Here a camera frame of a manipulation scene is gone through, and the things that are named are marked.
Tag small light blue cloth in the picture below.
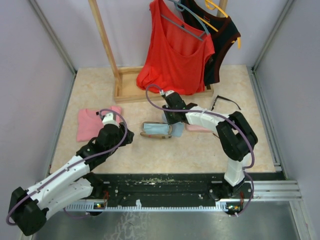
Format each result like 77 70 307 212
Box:
143 123 169 135

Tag plaid brown glasses case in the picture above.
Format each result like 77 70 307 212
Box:
140 121 173 139

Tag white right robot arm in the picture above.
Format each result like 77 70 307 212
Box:
160 90 258 198

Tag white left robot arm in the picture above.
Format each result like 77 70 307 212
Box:
5 122 135 236

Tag pink glasses case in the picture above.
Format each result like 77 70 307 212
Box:
185 124 212 133

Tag folded pink t-shirt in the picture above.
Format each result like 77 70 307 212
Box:
76 105 123 143

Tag red tank top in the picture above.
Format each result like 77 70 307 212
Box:
136 0 215 95

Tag wooden clothes rack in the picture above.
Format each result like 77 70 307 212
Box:
89 0 213 103

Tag black maroon-trimmed tank top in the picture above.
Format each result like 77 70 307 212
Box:
181 0 241 86

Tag grey-blue plastic hanger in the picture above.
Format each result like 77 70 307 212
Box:
160 0 211 42

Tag yellow plastic hanger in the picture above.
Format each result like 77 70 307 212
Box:
198 0 242 50

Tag black frame sunglasses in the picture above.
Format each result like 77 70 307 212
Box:
211 95 242 111

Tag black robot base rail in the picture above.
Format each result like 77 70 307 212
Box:
67 172 253 216

